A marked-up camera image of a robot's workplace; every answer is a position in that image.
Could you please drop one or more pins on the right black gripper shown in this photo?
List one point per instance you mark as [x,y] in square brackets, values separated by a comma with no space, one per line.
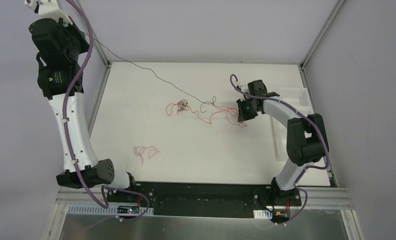
[244,112]

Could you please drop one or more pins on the right aluminium corner post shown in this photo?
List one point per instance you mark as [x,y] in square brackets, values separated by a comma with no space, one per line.
[322,33]

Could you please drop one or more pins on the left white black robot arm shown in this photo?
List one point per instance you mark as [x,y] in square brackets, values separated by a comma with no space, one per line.
[60,79]

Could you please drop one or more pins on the left white slotted cable duct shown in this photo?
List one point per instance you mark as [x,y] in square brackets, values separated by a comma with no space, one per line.
[93,209]

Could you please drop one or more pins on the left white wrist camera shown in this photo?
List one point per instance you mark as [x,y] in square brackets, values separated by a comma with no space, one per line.
[49,9]

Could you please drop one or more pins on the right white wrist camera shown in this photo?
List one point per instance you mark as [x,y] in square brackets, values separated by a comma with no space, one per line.
[243,87]

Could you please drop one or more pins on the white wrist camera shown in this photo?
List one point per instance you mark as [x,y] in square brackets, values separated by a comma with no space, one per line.
[243,87]
[49,9]

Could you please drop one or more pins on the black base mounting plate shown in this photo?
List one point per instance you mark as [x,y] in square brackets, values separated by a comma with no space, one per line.
[194,209]

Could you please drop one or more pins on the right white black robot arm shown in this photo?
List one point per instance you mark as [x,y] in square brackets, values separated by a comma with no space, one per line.
[306,140]

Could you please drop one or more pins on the aluminium corner post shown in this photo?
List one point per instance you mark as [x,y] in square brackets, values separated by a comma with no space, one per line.
[87,24]
[322,33]

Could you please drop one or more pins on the right white slotted cable duct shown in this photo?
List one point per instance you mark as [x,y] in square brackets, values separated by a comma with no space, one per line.
[262,214]

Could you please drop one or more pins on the white slotted cable duct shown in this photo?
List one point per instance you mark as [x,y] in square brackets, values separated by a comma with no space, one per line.
[93,209]
[262,214]

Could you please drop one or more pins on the left green controller board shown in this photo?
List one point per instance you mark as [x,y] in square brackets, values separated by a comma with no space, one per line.
[123,210]

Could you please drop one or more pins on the left aluminium corner post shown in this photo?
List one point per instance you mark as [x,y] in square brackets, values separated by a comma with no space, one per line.
[87,24]

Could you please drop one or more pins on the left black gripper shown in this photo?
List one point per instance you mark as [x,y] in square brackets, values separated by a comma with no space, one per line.
[72,38]

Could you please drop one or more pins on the aluminium front frame rail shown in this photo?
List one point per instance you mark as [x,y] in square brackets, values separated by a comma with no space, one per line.
[326,198]

